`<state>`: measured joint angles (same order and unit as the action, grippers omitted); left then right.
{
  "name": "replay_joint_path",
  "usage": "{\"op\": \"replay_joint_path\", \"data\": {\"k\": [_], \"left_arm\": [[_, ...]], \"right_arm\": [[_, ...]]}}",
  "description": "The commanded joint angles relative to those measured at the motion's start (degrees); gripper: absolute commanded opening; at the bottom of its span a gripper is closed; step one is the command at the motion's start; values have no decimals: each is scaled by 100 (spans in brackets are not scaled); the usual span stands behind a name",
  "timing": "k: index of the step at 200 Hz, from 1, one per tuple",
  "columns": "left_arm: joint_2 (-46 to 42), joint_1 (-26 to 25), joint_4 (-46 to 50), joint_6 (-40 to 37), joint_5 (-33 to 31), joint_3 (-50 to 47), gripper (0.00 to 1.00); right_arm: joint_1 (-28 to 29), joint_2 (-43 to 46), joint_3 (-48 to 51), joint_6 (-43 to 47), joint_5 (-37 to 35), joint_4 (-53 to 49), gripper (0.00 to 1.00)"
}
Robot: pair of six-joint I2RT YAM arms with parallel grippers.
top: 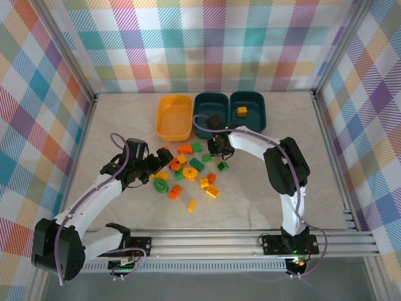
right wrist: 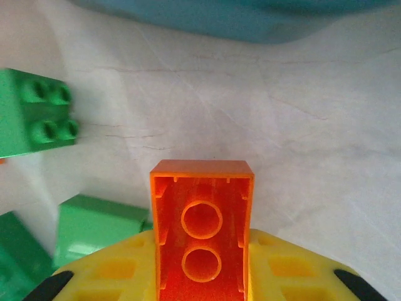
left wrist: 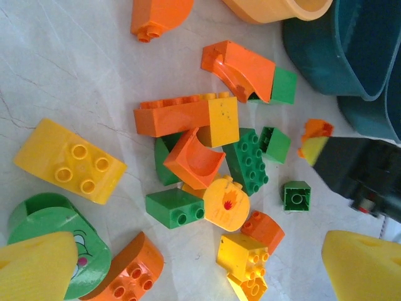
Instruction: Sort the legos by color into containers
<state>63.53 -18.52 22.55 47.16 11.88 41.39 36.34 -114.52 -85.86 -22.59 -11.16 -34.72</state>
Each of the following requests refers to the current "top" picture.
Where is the aluminium mounting rail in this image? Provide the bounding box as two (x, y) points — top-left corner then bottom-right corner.
(75, 228), (382, 260)

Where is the aluminium frame post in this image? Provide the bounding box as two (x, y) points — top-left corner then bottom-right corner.
(311, 0), (375, 98)
(37, 0), (98, 104)

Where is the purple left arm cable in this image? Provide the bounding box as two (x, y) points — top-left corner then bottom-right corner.
(57, 133), (132, 286)

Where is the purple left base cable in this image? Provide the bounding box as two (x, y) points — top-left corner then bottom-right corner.
(103, 246), (148, 280)

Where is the yellow plastic container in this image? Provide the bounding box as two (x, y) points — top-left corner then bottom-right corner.
(155, 95), (194, 142)

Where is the orange rectangular lego brick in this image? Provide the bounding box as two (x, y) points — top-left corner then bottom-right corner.
(167, 184), (184, 201)

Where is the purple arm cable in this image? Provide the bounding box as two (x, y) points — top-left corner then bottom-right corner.
(192, 114), (329, 279)
(57, 133), (132, 286)

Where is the aluminium frame leg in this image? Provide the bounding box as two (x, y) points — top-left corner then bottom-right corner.
(29, 269), (53, 301)
(365, 256), (388, 301)

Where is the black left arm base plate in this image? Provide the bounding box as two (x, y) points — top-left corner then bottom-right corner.
(106, 236), (153, 258)

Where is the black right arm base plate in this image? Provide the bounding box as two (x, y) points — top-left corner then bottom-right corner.
(262, 234), (320, 255)

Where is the teal plastic container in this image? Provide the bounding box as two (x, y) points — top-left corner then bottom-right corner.
(230, 90), (268, 132)
(193, 92), (232, 139)

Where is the grey slotted cable duct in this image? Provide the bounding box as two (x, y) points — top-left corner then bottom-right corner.
(49, 261), (288, 274)

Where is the orange right controller board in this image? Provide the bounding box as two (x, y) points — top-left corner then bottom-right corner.
(286, 257), (310, 271)

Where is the plaid cloth panel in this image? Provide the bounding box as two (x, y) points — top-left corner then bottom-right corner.
(46, 0), (361, 94)
(316, 0), (401, 301)
(0, 0), (95, 301)

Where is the aluminium side rail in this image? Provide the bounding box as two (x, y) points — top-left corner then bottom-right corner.
(55, 93), (100, 235)
(310, 89), (361, 233)

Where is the green left controller board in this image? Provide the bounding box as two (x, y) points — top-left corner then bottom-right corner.
(108, 256), (140, 275)

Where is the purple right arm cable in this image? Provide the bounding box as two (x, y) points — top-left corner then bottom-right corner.
(192, 114), (329, 279)

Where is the long green lego brick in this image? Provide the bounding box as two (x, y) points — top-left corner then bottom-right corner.
(188, 158), (206, 172)

